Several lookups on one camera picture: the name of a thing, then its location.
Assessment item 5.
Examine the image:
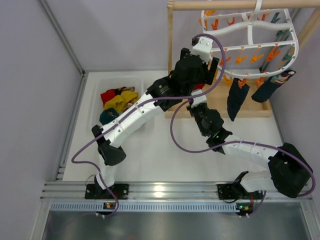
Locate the red christmas sock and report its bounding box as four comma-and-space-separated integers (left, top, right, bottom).
193, 83, 205, 91

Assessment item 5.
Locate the dark navy sock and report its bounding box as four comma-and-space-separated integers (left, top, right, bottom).
227, 78, 250, 122

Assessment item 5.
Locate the navy christmas pattern sock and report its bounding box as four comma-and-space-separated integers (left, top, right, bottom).
251, 69, 296, 103

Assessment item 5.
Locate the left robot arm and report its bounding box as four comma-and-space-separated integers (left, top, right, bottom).
91, 48, 219, 191

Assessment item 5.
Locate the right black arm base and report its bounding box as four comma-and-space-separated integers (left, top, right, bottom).
217, 183, 248, 200

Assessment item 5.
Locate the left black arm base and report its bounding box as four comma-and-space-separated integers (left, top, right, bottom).
84, 183, 129, 200

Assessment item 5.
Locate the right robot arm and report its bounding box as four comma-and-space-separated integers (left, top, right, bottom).
186, 103, 313, 199

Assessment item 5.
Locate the white round clip hanger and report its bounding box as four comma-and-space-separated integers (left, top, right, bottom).
199, 0, 299, 79

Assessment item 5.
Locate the brown striped sock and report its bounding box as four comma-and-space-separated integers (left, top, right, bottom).
117, 86, 136, 95

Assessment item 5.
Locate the red sock in basket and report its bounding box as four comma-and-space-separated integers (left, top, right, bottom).
100, 89, 117, 105

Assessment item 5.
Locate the white plastic basket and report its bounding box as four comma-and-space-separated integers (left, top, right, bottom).
87, 75, 145, 131

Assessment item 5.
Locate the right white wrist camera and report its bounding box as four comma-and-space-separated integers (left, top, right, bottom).
191, 89, 207, 108

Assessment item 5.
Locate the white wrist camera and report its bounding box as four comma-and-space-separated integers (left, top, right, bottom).
190, 36, 213, 64
191, 89, 207, 108

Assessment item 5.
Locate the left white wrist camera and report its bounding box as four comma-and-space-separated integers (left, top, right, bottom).
190, 36, 213, 64

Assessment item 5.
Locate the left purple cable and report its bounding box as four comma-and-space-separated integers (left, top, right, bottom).
71, 33, 227, 217

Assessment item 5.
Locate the aluminium mounting rail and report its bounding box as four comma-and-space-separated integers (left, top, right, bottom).
40, 181, 311, 213

